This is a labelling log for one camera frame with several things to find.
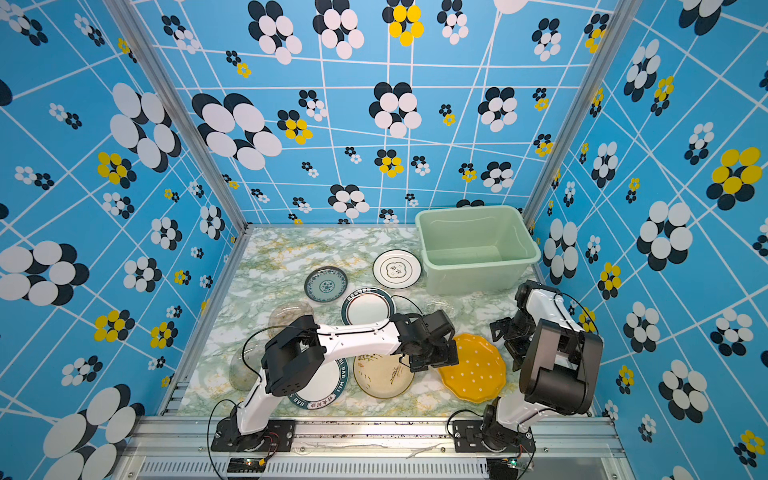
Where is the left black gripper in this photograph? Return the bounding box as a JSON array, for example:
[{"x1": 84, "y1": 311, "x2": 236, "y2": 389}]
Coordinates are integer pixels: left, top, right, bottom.
[{"x1": 415, "y1": 337, "x2": 466, "y2": 374}]

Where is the yellow polka dot plate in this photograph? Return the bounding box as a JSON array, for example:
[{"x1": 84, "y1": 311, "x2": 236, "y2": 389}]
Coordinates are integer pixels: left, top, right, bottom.
[{"x1": 438, "y1": 333, "x2": 506, "y2": 404}]

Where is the green red rim white plate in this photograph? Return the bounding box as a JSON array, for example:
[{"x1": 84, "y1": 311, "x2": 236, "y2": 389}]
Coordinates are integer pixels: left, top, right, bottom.
[{"x1": 341, "y1": 287, "x2": 396, "y2": 325}]

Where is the light green plastic bin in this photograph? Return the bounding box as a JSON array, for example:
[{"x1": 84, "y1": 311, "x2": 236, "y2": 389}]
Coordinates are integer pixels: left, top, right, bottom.
[{"x1": 415, "y1": 205, "x2": 541, "y2": 295}]

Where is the green rim HAO SHI plate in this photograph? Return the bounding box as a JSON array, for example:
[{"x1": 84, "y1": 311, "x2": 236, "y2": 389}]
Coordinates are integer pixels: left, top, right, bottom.
[{"x1": 288, "y1": 359, "x2": 349, "y2": 410}]

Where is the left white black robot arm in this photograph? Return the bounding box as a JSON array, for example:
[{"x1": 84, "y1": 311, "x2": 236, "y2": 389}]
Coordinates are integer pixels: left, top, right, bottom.
[{"x1": 233, "y1": 310, "x2": 459, "y2": 437}]

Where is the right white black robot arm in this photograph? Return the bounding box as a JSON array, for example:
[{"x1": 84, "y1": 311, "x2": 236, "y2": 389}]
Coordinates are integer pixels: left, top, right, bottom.
[{"x1": 481, "y1": 281, "x2": 604, "y2": 452}]

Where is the beige bamboo print plate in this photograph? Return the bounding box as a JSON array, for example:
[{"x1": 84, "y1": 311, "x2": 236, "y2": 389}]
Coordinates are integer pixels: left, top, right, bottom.
[{"x1": 353, "y1": 354, "x2": 415, "y2": 399}]

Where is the white plate cloud emblem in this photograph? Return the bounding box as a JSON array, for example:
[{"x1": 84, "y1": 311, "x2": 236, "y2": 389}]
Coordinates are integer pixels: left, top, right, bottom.
[{"x1": 372, "y1": 249, "x2": 422, "y2": 290}]

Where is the blue patterned small plate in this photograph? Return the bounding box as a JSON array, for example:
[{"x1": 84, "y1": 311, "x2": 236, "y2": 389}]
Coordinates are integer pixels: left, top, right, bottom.
[{"x1": 304, "y1": 266, "x2": 348, "y2": 303}]

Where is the right controller board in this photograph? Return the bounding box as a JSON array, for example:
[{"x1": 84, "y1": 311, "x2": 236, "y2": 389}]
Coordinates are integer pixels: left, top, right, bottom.
[{"x1": 486, "y1": 458, "x2": 520, "y2": 480}]

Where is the controller board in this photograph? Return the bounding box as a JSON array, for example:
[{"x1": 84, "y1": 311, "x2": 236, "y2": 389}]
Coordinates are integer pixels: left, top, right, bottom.
[
  {"x1": 227, "y1": 458, "x2": 267, "y2": 474},
  {"x1": 486, "y1": 458, "x2": 520, "y2": 480}
]

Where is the greenish glass plate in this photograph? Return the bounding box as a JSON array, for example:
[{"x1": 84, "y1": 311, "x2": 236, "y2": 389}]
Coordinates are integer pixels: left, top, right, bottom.
[{"x1": 229, "y1": 345, "x2": 263, "y2": 393}]

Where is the left controller board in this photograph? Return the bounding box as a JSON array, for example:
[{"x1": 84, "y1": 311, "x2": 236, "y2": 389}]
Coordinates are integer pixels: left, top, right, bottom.
[{"x1": 227, "y1": 458, "x2": 267, "y2": 474}]

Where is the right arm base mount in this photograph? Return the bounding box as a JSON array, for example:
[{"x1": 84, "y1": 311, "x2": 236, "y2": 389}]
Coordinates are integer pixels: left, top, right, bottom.
[{"x1": 448, "y1": 419, "x2": 536, "y2": 455}]

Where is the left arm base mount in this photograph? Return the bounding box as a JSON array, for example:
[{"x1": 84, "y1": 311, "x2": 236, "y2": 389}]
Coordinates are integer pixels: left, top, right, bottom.
[{"x1": 210, "y1": 417, "x2": 296, "y2": 452}]

